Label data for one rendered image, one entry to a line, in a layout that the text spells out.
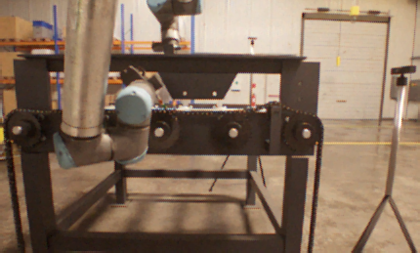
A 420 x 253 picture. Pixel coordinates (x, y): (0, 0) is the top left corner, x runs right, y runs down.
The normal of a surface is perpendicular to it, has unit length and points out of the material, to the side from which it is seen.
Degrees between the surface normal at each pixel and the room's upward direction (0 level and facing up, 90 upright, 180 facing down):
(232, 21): 90
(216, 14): 90
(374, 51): 90
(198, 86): 90
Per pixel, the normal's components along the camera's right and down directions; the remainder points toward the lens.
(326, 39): 0.01, 0.12
